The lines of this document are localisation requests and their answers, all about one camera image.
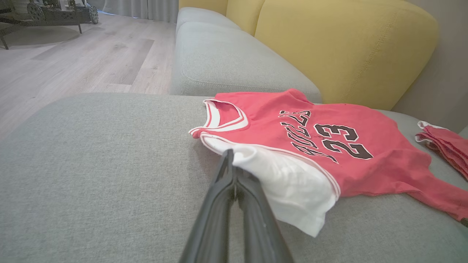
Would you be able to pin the grey sofa seat cushion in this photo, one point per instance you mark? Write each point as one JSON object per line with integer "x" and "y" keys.
{"x": 201, "y": 16}
{"x": 226, "y": 58}

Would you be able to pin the red white Bulls 23 jersey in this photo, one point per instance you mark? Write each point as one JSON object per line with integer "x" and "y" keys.
{"x": 384, "y": 171}

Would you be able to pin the large grey sofa seat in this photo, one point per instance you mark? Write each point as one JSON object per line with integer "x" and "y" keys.
{"x": 109, "y": 164}

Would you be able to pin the black wheeled cart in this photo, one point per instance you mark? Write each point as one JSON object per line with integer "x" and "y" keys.
{"x": 55, "y": 14}

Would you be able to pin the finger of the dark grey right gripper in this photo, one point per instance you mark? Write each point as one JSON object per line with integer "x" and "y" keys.
{"x": 465, "y": 222}

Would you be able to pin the grey curtain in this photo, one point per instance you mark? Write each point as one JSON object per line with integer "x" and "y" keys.
{"x": 146, "y": 8}

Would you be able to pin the big yellow sofa back cushion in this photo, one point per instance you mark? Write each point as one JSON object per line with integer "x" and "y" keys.
{"x": 347, "y": 47}

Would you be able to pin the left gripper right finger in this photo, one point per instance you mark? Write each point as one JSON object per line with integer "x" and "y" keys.
{"x": 256, "y": 219}

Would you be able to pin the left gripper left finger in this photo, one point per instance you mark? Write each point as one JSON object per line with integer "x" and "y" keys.
{"x": 215, "y": 212}

